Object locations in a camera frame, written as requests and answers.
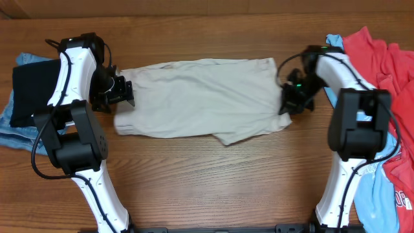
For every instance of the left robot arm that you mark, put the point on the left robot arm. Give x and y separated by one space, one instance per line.
72 135

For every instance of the red shirt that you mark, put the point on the red shirt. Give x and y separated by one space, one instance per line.
388 67

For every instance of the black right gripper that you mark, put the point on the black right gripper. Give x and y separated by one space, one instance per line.
290 104

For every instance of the folded blue denim jeans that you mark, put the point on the folded blue denim jeans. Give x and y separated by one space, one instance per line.
18 138

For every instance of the beige khaki shorts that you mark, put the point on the beige khaki shorts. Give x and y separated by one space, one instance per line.
232 100

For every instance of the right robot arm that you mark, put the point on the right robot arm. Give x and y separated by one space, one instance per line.
357 132

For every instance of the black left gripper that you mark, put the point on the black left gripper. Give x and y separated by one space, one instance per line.
96 101

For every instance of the light blue shirt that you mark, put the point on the light blue shirt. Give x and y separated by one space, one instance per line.
375 197

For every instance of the folded black garment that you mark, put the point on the folded black garment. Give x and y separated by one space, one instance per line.
33 86

